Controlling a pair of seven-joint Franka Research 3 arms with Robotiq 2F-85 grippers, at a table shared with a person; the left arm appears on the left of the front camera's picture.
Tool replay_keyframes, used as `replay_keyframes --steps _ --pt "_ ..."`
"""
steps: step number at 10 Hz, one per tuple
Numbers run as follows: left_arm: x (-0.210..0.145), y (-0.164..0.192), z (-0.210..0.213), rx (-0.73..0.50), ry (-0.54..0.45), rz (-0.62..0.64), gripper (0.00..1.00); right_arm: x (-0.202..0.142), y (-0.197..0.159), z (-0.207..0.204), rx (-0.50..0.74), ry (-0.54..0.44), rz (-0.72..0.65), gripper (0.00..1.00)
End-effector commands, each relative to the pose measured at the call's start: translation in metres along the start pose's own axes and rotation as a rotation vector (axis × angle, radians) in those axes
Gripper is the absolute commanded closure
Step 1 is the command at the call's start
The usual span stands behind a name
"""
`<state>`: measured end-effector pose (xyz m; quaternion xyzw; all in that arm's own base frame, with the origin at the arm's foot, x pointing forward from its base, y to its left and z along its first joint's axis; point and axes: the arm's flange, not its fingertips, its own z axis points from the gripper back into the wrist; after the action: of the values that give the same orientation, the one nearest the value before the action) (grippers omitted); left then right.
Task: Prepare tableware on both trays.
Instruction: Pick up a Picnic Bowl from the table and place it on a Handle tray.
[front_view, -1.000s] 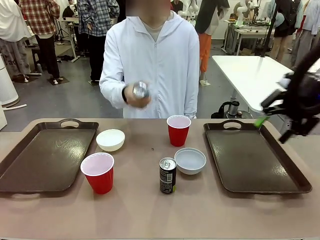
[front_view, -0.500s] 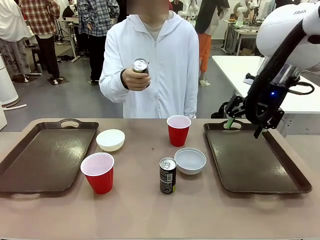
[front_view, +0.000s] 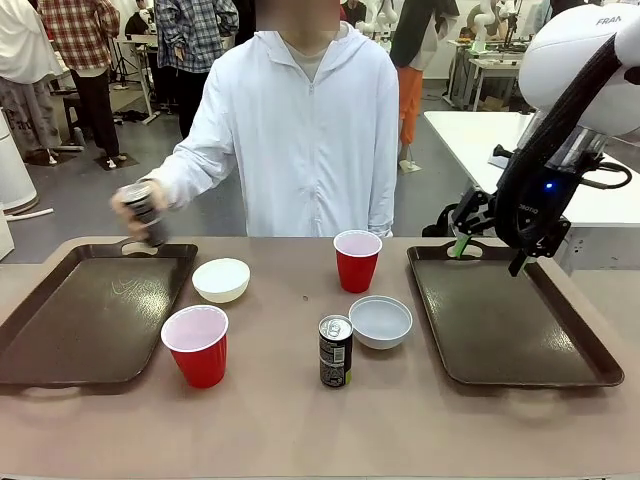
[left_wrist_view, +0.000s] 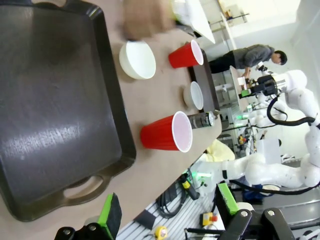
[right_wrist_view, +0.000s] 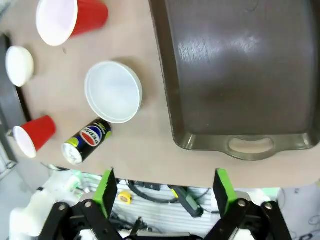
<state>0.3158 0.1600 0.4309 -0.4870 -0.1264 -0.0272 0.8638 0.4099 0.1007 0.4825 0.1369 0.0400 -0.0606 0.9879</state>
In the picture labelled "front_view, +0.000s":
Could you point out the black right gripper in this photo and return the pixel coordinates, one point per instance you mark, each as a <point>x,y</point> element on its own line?
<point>537,210</point>

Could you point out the black drink can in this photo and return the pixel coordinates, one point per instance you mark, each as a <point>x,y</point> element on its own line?
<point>150,220</point>
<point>335,360</point>

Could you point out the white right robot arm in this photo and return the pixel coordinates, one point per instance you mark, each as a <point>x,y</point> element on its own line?
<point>565,50</point>

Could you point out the person's right forearm white sleeve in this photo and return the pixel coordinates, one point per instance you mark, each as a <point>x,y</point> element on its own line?
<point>195,170</point>

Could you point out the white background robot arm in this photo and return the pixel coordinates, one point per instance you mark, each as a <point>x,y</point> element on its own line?
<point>487,25</point>

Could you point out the person's right hand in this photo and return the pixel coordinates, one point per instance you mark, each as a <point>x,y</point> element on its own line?
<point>125,210</point>

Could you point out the black chair base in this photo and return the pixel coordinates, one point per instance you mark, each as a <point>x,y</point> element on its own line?
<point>440,222</point>

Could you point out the small black device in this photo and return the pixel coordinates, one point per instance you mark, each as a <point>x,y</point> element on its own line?
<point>501,156</point>

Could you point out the red plastic cup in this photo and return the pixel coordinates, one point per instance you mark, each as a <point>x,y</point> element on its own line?
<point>197,355</point>
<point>356,272</point>

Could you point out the white bowl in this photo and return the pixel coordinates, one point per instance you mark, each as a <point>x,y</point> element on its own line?
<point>220,282</point>
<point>380,325</point>

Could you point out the person in orange trousers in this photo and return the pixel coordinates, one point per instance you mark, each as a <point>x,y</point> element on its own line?
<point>412,95</point>

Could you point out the grey background workbench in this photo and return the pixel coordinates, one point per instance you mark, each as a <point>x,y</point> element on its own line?
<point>480,70</point>

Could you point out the person's torso white hoodie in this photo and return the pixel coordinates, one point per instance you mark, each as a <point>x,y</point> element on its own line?
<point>310,150</point>

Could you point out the person in blue plaid shirt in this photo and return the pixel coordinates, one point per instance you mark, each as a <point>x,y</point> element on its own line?
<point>195,40</point>

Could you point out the white background desk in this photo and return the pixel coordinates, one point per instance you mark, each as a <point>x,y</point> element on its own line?
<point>142,65</point>

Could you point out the dark brown scratched serving tray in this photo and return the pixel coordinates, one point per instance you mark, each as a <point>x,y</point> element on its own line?
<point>90,320</point>

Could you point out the person in red plaid shirt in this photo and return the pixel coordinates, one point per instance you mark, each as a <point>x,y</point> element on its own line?
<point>85,45</point>

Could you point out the white tube on floor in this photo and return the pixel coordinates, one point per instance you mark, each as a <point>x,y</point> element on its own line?
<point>30,212</point>

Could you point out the white cylindrical appliance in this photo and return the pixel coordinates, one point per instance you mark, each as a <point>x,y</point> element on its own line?
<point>15,170</point>

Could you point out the person in white shirt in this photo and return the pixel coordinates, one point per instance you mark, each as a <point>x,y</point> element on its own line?
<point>22,60</point>

